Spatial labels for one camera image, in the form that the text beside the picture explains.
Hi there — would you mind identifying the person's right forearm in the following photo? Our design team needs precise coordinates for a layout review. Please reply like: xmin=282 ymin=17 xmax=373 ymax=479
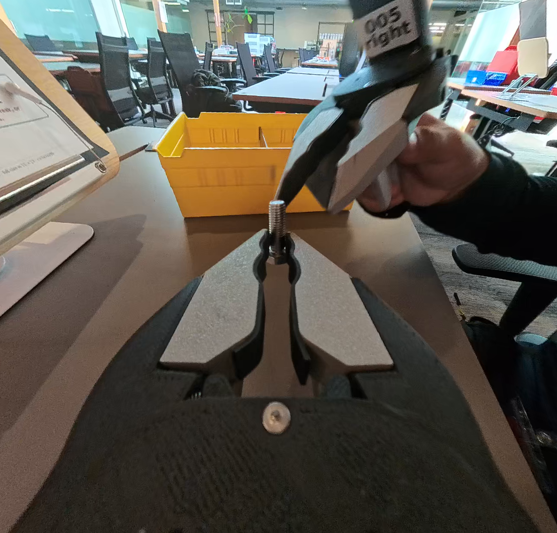
xmin=409 ymin=152 xmax=557 ymax=266

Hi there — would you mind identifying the row of black office chairs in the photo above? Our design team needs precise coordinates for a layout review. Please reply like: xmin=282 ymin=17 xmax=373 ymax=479
xmin=24 ymin=29 xmax=301 ymax=129

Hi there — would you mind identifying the wooden document stand board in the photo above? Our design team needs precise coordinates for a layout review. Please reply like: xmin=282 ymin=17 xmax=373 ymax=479
xmin=0 ymin=17 xmax=121 ymax=255

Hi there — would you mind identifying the green hanging plant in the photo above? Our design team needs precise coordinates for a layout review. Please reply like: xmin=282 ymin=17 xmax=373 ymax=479
xmin=224 ymin=7 xmax=254 ymax=33

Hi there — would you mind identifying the white light panel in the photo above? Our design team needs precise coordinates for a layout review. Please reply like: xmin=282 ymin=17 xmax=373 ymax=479
xmin=516 ymin=37 xmax=552 ymax=80

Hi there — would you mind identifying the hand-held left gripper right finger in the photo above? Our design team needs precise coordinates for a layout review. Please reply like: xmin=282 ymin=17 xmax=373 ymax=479
xmin=287 ymin=232 xmax=394 ymax=385

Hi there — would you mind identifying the person's right hand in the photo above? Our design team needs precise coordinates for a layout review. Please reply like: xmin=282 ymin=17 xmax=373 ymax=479
xmin=393 ymin=113 xmax=491 ymax=208

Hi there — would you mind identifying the silver bolt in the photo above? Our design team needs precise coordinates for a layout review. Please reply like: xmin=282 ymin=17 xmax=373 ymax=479
xmin=266 ymin=199 xmax=291 ymax=266

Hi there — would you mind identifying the small blue crate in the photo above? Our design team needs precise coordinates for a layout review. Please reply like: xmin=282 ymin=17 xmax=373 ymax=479
xmin=466 ymin=70 xmax=507 ymax=86

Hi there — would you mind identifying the printed instruction sheet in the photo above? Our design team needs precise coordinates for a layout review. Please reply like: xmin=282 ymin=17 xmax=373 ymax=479
xmin=0 ymin=48 xmax=109 ymax=203

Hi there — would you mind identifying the wooden support post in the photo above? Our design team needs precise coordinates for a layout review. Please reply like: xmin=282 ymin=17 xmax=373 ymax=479
xmin=147 ymin=0 xmax=168 ymax=33
xmin=210 ymin=0 xmax=223 ymax=46

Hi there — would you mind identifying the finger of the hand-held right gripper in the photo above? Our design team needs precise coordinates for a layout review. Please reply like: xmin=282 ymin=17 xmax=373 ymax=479
xmin=325 ymin=84 xmax=419 ymax=215
xmin=273 ymin=104 xmax=351 ymax=204

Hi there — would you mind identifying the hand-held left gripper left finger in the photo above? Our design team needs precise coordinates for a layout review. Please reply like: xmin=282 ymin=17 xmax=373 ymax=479
xmin=159 ymin=230 xmax=267 ymax=379

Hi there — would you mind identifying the white stand base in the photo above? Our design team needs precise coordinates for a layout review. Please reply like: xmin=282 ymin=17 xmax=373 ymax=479
xmin=0 ymin=222 xmax=94 ymax=316

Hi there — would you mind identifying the black bundled jacket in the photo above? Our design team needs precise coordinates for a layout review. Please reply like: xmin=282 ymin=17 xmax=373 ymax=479
xmin=188 ymin=69 xmax=231 ymax=94

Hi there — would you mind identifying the wire page holder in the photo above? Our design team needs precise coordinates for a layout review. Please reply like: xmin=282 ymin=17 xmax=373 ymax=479
xmin=0 ymin=81 xmax=108 ymax=173

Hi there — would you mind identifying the black mesh desk chair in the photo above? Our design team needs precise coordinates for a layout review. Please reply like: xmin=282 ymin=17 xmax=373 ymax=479
xmin=453 ymin=242 xmax=557 ymax=338

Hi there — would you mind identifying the yellow plastic bin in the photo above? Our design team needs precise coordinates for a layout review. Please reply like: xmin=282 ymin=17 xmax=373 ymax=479
xmin=154 ymin=112 xmax=353 ymax=218

